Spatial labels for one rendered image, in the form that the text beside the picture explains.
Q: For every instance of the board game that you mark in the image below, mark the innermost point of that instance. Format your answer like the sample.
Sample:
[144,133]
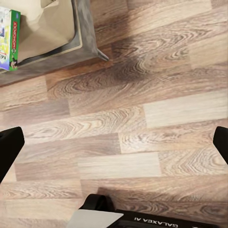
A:
[9,38]

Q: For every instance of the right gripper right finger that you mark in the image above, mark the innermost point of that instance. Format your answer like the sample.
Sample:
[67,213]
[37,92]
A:
[220,141]

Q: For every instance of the bed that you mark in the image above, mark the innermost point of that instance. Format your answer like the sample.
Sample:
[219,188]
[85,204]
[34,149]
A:
[52,34]

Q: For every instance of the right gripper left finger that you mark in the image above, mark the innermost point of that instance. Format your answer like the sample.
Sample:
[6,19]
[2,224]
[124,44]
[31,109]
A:
[11,142]

